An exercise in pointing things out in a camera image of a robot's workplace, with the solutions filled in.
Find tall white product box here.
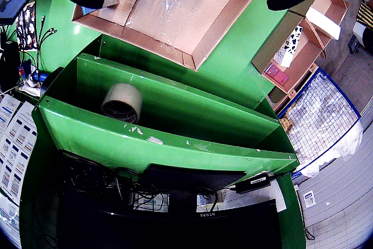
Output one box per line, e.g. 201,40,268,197
305,6,342,41

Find cardboard box with olive flap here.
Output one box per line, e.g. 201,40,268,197
250,9,333,113

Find pink product box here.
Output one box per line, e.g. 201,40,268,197
263,63,290,86

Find blue cylindrical item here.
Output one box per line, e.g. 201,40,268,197
31,69,50,83

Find large shallow cardboard tray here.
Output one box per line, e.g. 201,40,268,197
72,0,256,72

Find cow print carton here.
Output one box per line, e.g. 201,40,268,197
279,25,304,69

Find photo sheet with round items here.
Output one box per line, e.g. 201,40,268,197
15,0,39,52

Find yellow black striped bumper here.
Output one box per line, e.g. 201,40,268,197
356,0,373,30

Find white and black machine head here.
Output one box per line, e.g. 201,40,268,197
351,20,368,48

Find small grey floor device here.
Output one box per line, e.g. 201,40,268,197
347,34,361,55

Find wooden pallet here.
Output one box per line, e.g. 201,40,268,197
272,64,321,113

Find black round device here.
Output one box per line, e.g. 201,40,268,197
0,40,22,94

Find clear packing tape roll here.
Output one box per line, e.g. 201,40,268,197
100,82,143,125

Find printed brochure sheet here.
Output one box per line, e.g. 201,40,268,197
0,100,39,205
0,94,23,133

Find black power adapter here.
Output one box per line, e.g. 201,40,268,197
235,174,272,195

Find small blue white label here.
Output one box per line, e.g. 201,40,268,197
302,190,318,209

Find white printed papers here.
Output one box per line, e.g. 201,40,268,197
129,186,288,214

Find black cable with plug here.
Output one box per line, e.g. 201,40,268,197
36,27,58,71
35,15,47,71

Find blue wire crate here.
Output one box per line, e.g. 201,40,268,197
276,66,364,179

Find tangled black cables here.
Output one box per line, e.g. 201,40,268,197
59,151,219,213

